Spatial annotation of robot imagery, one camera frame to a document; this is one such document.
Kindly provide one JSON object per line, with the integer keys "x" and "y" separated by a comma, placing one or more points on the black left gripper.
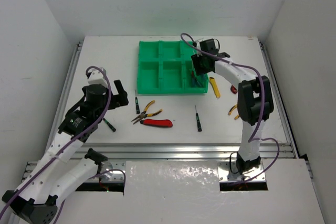
{"x": 115, "y": 99}

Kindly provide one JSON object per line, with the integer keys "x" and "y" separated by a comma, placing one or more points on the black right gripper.
{"x": 196, "y": 59}

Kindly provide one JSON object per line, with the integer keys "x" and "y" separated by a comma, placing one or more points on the blue red handle screwdriver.
{"x": 194, "y": 80}

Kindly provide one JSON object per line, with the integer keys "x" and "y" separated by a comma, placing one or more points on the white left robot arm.
{"x": 40, "y": 197}

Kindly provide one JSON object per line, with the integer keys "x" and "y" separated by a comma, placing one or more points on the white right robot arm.
{"x": 254, "y": 102}

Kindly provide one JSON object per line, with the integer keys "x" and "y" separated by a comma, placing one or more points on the yellow black utility knife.
{"x": 213, "y": 83}

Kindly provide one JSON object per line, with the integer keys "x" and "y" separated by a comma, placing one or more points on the green six-compartment bin tray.
{"x": 164, "y": 68}

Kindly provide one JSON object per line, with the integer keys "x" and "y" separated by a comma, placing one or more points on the red black box cutter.
{"x": 233, "y": 90}

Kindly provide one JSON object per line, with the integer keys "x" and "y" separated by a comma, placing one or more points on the red black utility knife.
{"x": 157, "y": 123}

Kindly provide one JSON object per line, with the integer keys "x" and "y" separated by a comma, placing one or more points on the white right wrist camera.
{"x": 198, "y": 41}

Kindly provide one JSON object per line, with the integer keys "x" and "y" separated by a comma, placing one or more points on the yellow handle needle-nose pliers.
{"x": 144, "y": 114}

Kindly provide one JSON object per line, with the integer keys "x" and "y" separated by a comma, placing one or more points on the aluminium front rail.
{"x": 225, "y": 155}

